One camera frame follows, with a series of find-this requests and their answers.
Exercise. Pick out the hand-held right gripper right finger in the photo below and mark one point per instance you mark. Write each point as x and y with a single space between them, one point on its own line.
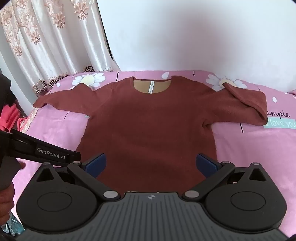
205 165

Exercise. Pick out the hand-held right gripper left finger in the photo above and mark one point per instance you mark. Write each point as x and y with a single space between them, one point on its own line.
97 164

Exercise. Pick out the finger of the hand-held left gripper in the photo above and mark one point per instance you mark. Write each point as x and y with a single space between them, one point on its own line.
46 151

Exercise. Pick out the brown long-sleeved sweater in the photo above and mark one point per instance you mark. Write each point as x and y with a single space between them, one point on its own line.
150 125

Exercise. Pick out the person's left hand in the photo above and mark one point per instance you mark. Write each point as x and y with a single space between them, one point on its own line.
7 201

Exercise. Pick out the red cloth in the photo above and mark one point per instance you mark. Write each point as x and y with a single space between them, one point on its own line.
10 115

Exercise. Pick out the pink floral bed sheet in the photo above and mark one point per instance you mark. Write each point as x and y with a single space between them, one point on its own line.
254 150

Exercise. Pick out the teal patterned object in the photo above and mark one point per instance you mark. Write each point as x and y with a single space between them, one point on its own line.
15 223

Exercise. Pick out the cream patterned curtain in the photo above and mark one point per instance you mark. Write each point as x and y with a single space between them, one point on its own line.
57 34

